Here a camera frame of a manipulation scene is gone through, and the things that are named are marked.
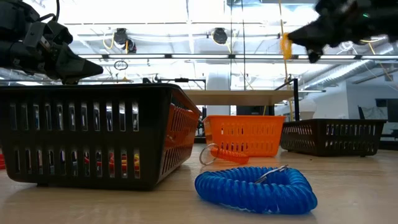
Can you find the orange slotted plastic basket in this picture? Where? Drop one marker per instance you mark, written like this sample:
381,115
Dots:
248,121

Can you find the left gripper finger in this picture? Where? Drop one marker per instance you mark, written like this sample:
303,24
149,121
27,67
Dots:
74,62
71,74

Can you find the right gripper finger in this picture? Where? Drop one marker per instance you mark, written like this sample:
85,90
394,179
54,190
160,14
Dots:
320,42
314,29

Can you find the silver ventilation duct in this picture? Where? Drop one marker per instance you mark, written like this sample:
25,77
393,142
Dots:
339,73

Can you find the white round column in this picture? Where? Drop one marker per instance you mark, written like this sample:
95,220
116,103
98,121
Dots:
219,81

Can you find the black hanging spotlight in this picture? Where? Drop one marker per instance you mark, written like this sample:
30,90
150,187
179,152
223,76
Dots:
121,35
220,35

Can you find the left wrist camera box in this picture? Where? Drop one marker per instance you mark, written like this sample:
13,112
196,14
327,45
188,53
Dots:
60,32

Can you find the black cabinet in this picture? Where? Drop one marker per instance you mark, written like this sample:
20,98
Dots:
255,110

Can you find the white bulb desk lamp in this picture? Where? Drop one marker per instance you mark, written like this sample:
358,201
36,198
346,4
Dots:
308,109

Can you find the long ceiling light bar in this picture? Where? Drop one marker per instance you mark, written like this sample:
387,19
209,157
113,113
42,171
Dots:
140,56

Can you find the black slotted plastic basket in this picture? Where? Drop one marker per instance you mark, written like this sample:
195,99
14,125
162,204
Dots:
77,93
335,123

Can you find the wooden shelf riser black legs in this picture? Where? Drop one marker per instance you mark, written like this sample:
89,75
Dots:
242,97

